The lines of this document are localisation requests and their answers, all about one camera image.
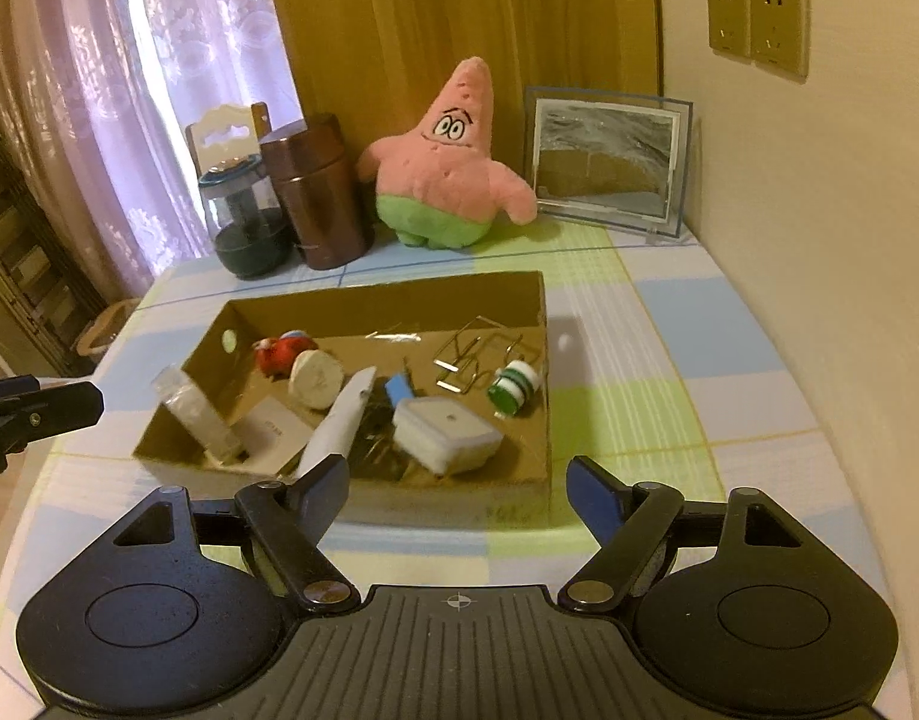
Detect white UK plug adapter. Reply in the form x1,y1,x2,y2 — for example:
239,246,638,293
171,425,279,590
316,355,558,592
393,397,503,476

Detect small white lidded jar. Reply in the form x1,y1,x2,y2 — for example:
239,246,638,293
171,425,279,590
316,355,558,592
487,359,542,416

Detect white flat TP-Link box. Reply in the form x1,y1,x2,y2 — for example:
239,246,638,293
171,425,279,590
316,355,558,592
220,397,313,476

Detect white oblong plastic device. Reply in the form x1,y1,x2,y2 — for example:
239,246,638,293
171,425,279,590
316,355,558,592
290,366,376,481

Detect dark shelf unit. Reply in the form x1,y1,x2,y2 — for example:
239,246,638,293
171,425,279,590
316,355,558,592
0,138,107,377

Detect white round tape roll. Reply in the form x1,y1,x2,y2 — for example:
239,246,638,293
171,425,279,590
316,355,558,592
287,349,345,411

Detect checked tablecloth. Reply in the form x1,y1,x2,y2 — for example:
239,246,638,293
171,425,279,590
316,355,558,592
0,220,886,718

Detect red toy figure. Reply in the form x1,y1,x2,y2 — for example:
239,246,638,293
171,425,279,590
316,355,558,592
253,330,319,379

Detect clear plastic swab container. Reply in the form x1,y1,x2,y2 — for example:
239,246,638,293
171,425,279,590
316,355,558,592
151,366,249,465

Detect blue binder clip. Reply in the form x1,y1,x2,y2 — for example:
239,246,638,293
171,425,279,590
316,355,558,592
384,359,415,410

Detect brown cardboard box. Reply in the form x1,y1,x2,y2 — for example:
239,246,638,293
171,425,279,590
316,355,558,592
134,271,552,530

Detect glass jar dark base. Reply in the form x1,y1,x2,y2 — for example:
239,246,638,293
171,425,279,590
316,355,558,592
199,154,293,280

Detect wooden chair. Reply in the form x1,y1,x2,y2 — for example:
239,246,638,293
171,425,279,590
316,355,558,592
184,103,272,177

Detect brown metal thermos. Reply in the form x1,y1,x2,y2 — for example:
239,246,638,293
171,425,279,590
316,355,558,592
259,112,373,270

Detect lilac curtain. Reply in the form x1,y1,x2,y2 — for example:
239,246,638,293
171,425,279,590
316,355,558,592
0,0,301,301

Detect pink star plush toy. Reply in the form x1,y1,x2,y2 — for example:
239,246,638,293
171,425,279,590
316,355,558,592
355,57,537,250

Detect framed sand picture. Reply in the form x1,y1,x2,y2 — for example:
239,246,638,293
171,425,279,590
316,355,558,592
524,86,694,239

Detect metal wire rack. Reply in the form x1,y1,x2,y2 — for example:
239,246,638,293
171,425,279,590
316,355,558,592
433,316,544,395

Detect wall socket plate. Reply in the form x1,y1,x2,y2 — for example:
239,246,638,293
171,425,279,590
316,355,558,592
749,0,807,78
707,0,750,59

